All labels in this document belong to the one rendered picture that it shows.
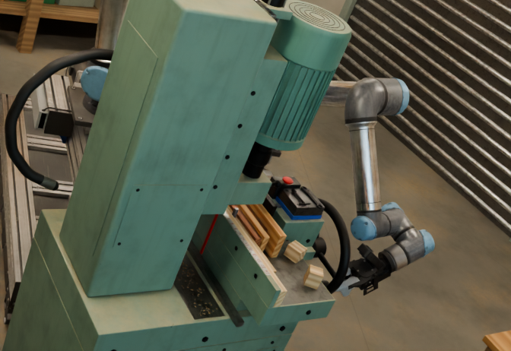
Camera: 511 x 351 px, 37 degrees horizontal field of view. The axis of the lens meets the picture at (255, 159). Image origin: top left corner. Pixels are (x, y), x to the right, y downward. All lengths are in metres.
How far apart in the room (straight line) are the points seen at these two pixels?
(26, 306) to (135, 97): 0.78
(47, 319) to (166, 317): 0.33
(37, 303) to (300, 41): 0.95
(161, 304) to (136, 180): 0.37
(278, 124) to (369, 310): 1.96
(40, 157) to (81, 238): 1.54
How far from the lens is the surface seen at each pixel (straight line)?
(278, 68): 1.66
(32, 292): 2.08
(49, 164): 3.29
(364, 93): 2.30
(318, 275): 1.90
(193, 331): 1.85
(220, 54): 1.51
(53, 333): 1.96
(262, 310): 1.81
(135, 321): 1.77
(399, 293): 3.81
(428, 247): 2.39
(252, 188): 1.89
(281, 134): 1.76
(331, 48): 1.69
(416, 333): 3.62
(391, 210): 2.41
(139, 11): 1.58
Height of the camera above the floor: 1.97
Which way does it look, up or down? 27 degrees down
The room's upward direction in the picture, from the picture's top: 23 degrees clockwise
